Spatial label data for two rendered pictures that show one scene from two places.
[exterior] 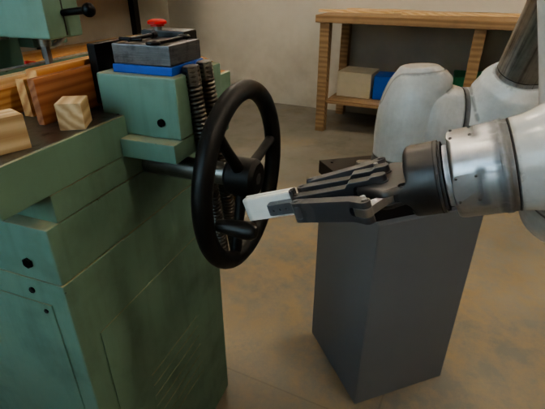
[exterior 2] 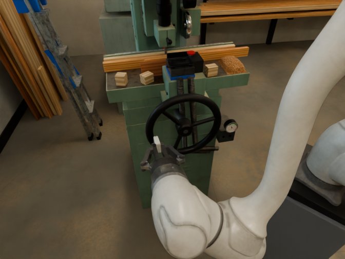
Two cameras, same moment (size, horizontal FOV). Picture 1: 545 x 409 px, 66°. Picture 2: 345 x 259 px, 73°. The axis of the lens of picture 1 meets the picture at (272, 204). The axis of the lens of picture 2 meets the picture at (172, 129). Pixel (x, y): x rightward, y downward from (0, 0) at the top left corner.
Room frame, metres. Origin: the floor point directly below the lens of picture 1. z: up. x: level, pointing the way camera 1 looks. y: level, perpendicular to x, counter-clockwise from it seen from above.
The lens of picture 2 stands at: (0.22, -0.49, 1.38)
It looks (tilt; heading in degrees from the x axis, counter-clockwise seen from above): 42 degrees down; 59
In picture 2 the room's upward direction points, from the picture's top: 1 degrees counter-clockwise
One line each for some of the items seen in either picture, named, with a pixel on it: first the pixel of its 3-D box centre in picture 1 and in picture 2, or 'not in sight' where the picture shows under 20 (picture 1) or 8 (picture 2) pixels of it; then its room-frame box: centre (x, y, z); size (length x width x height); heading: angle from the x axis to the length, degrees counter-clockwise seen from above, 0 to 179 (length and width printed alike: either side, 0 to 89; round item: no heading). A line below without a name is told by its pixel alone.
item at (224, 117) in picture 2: not in sight; (223, 128); (0.91, 0.14, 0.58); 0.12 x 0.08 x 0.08; 70
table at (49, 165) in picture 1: (125, 118); (178, 80); (0.71, 0.25, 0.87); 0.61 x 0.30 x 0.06; 160
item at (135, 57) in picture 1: (162, 47); (185, 64); (0.68, 0.17, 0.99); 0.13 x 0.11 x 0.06; 160
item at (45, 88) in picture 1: (96, 84); (169, 67); (0.68, 0.28, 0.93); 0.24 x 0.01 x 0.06; 160
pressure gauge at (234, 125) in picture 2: not in sight; (230, 126); (0.89, 0.08, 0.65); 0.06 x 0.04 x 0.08; 160
